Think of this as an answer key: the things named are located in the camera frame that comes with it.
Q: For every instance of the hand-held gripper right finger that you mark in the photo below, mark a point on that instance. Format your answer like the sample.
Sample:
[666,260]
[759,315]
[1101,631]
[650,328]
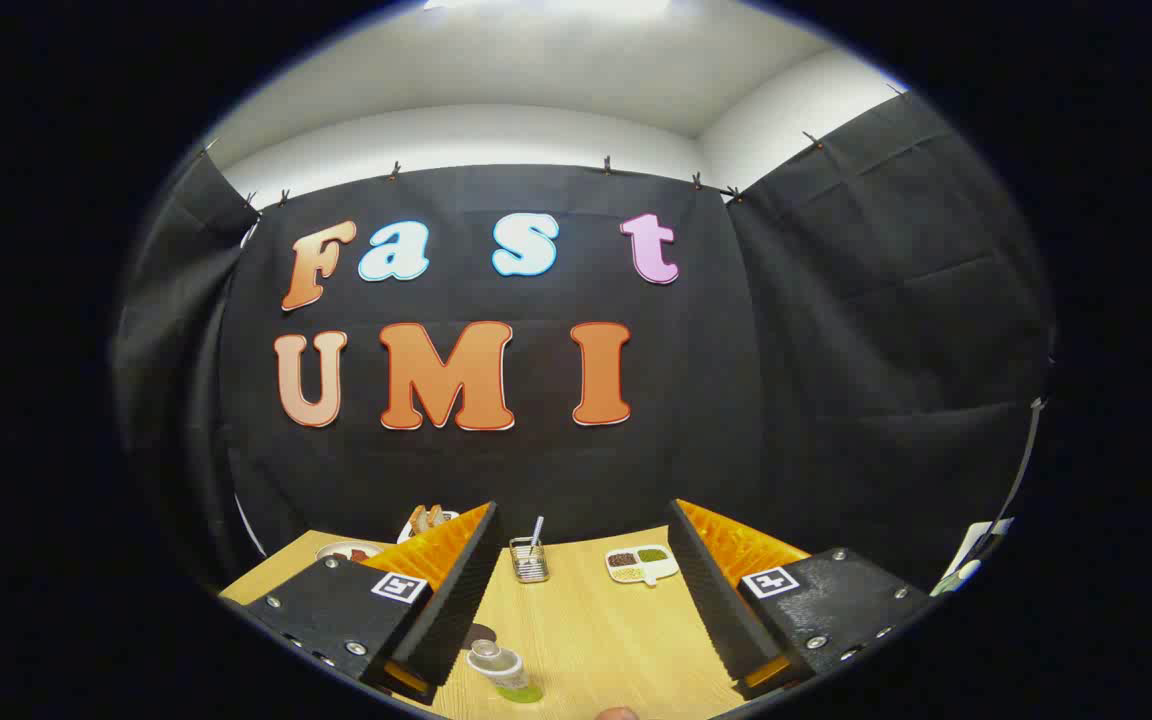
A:
[711,590]

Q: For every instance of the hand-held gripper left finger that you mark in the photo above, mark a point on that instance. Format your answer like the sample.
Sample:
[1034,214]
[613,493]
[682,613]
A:
[456,590]

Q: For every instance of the dark round coaster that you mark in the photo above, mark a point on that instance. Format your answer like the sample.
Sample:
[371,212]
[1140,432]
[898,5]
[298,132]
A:
[482,632]

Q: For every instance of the clear juice bottle green label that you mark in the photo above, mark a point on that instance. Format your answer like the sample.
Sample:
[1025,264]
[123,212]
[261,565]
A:
[498,662]

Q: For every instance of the white toaster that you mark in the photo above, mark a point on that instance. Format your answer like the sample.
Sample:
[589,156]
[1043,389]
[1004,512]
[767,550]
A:
[441,521]

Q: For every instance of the white divided bean dish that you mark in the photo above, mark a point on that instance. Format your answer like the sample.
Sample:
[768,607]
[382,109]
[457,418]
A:
[641,563]

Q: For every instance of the toasted bread slice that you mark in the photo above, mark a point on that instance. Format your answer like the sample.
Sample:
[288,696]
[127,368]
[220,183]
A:
[434,515]
[418,518]

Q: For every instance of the wooden table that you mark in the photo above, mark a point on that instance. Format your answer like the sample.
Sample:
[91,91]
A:
[596,620]

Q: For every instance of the white oval plate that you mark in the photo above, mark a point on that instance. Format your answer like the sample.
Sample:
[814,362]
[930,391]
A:
[331,549]

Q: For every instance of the black backdrop cloth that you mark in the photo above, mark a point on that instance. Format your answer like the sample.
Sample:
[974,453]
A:
[736,380]

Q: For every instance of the white paper sheet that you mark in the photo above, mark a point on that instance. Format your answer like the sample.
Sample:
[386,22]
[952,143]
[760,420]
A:
[981,535]

